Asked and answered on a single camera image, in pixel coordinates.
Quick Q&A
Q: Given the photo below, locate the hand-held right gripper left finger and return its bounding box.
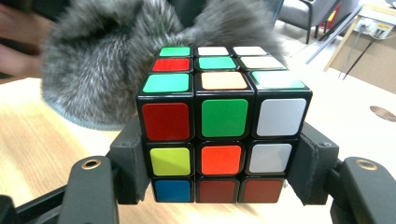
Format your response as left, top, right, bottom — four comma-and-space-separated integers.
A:
108, 116, 152, 205

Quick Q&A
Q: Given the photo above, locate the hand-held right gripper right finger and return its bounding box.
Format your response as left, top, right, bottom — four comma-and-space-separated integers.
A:
288, 121, 340, 206

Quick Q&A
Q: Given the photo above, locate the grey fluffy cloth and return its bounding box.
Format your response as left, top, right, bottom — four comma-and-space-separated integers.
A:
40, 0, 286, 131

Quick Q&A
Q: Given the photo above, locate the multicoloured puzzle cube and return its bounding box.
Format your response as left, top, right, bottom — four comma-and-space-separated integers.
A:
135, 46, 313, 204

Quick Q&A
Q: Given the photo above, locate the silver metal bar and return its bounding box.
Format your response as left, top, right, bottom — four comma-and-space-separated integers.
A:
304, 6, 363, 65

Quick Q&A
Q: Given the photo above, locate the white power strip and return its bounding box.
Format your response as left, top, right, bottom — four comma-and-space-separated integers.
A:
354, 17, 395, 40

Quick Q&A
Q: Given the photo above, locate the grey armchair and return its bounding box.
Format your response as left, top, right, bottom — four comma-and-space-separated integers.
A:
277, 0, 316, 45

